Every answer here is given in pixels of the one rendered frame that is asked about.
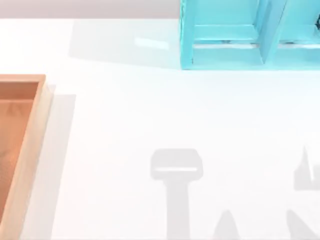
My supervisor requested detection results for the light blue rack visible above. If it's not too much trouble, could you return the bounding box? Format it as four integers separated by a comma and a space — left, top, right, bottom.
179, 0, 320, 71

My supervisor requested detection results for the shallow salmon-coloured box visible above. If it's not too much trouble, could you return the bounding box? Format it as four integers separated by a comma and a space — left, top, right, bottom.
0, 74, 47, 240

